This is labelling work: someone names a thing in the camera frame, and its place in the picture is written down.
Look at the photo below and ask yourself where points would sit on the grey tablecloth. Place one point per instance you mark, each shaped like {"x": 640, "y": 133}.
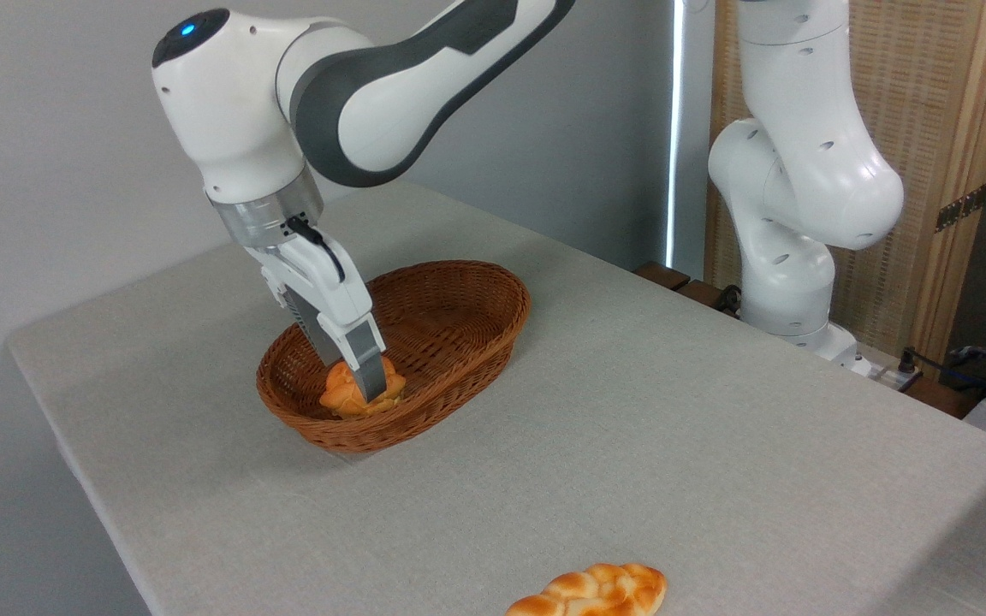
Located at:
{"x": 630, "y": 445}

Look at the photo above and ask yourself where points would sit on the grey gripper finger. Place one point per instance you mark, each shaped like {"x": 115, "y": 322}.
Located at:
{"x": 313, "y": 329}
{"x": 365, "y": 359}

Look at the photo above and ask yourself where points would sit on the brown wooden block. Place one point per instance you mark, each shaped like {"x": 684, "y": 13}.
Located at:
{"x": 703, "y": 295}
{"x": 662, "y": 275}
{"x": 942, "y": 398}

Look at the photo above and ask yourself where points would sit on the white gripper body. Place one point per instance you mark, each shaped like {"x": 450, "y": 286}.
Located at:
{"x": 330, "y": 295}

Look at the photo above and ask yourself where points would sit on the brown oval wicker basket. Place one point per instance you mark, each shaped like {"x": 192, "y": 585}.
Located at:
{"x": 467, "y": 325}

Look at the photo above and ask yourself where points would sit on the long braided bread loaf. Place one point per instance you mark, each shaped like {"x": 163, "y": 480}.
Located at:
{"x": 596, "y": 592}

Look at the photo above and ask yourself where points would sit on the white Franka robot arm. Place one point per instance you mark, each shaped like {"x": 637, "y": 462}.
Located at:
{"x": 236, "y": 111}

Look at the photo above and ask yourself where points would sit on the white vertical light strip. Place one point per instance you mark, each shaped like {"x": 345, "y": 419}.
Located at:
{"x": 674, "y": 128}

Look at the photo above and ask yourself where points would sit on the metal screen hinge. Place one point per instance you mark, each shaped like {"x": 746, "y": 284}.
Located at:
{"x": 962, "y": 208}

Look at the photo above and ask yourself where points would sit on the round knotted bread roll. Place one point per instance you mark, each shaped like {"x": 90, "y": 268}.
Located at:
{"x": 343, "y": 395}

